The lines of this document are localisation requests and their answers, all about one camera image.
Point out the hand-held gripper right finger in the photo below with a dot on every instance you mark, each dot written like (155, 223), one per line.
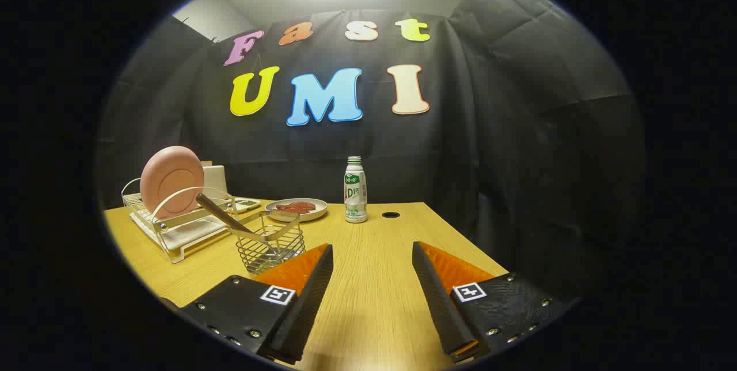
(437, 307)

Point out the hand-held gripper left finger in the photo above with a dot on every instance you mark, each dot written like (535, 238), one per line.
(308, 307)

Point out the white green drink bottle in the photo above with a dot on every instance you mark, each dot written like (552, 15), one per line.
(355, 192)

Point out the white plate with meat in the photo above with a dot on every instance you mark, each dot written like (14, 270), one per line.
(314, 212)

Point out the white toaster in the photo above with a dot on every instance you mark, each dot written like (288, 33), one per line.
(214, 180)

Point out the black table grommet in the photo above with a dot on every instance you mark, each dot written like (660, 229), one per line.
(390, 215)

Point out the red meat slices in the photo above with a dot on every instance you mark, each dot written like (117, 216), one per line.
(296, 207)

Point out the pink plate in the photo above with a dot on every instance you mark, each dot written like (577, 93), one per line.
(170, 181)

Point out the white divided snack dish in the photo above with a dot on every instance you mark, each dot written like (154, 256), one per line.
(249, 205)

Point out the white drip tray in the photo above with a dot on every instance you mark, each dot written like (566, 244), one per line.
(184, 234)

